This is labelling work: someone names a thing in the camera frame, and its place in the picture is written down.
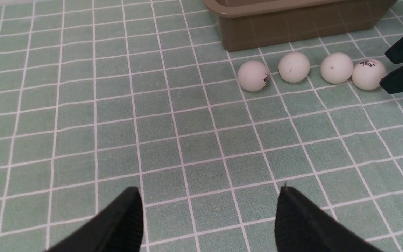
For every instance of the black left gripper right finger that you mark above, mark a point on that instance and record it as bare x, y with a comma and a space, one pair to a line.
301, 226

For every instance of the white ball front printed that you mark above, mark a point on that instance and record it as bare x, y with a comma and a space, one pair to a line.
368, 73

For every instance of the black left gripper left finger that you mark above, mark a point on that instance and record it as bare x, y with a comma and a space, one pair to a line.
117, 228

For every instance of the olive plastic storage bin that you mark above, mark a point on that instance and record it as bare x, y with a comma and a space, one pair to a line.
246, 24

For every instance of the green checkered table mat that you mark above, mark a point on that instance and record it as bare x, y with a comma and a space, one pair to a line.
100, 95

